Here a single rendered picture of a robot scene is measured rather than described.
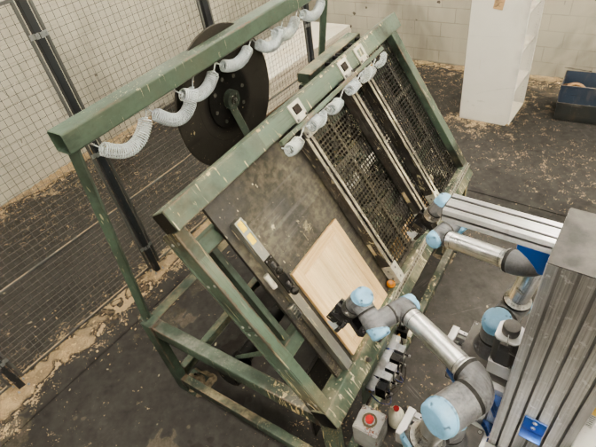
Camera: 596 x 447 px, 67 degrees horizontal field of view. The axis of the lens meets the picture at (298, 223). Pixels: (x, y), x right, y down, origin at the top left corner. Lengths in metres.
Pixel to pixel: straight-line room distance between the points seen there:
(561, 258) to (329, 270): 1.27
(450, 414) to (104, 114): 1.69
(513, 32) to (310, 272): 3.92
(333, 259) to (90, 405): 2.28
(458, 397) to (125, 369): 2.92
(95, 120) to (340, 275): 1.36
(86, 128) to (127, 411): 2.27
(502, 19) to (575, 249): 4.30
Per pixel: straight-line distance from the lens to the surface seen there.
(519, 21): 5.46
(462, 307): 3.78
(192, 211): 1.80
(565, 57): 7.01
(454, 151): 3.53
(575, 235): 1.43
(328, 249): 2.34
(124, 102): 2.13
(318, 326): 2.22
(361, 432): 2.22
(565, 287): 1.38
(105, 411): 3.79
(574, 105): 6.05
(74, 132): 2.01
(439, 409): 1.44
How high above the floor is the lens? 2.95
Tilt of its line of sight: 41 degrees down
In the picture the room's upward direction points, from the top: 10 degrees counter-clockwise
